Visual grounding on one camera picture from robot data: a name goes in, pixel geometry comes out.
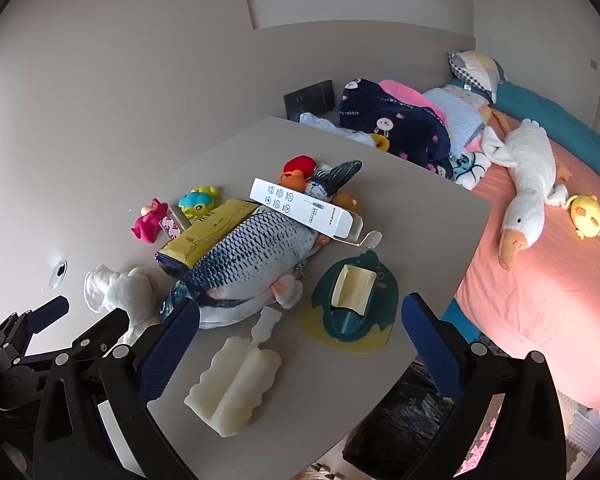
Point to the pink bed sheet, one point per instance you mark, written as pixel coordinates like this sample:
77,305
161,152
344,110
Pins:
540,310

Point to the cream curved plastic insert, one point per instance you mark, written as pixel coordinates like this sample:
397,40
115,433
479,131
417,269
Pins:
352,290

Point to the orange crab sand mould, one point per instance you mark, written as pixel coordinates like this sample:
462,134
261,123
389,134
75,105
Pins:
291,180

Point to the black tablet box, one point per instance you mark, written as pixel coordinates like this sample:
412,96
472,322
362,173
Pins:
310,97

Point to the small yellow toy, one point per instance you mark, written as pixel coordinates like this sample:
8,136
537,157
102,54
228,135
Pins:
380,143

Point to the teal bed cover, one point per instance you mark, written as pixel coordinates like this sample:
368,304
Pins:
555,120

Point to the pastel foam floor mats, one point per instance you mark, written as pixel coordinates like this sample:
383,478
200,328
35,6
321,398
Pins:
585,435

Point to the light blue waffle blanket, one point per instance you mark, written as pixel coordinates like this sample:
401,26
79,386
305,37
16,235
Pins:
457,112

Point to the pink fleece blanket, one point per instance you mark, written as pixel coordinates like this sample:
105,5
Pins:
410,92

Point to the long white carton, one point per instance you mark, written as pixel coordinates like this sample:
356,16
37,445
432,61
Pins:
300,205

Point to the grey fish plush toy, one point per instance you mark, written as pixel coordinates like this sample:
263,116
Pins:
250,250

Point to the white goose plush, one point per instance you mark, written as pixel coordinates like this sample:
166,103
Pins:
527,170

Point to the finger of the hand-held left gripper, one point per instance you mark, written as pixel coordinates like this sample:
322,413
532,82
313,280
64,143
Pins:
105,330
50,309

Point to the white cartoon print cloth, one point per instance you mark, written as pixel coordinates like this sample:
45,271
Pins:
467,170

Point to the navy rabbit print blanket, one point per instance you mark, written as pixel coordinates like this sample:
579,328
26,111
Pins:
395,125

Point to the red and white adhesive strip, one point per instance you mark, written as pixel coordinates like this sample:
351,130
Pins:
171,226

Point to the patchwork pillow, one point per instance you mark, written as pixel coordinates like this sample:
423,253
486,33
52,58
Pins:
477,72

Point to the cream wavy silicone mould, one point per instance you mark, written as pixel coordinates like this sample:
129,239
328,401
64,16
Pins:
235,390

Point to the yellow chick plush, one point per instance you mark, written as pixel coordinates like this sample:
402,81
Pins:
587,215

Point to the pink plastic toy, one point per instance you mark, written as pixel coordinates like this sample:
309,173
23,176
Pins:
147,222

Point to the green duck-shaped holder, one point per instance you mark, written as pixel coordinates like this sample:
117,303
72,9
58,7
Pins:
350,330

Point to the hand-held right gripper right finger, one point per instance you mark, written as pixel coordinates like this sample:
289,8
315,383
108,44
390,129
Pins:
430,350

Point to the small white foam piece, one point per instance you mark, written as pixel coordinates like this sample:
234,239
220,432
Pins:
265,324

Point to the blue and yellow turtle toy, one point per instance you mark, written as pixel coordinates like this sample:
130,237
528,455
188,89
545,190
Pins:
196,202

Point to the metal desk grommet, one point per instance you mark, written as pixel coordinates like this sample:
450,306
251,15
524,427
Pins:
58,274

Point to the black plastic bag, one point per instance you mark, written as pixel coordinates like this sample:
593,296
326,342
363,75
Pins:
405,425

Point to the yellow snack packet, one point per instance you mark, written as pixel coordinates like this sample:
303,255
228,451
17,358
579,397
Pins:
205,232

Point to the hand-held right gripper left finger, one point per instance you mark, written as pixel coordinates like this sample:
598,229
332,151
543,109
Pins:
167,350

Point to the red plush toy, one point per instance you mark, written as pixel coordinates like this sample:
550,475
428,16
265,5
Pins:
300,165

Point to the light blue cloth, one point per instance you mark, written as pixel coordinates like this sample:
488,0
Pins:
325,125

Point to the white plush toy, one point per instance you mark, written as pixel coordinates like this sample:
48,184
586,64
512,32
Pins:
125,292

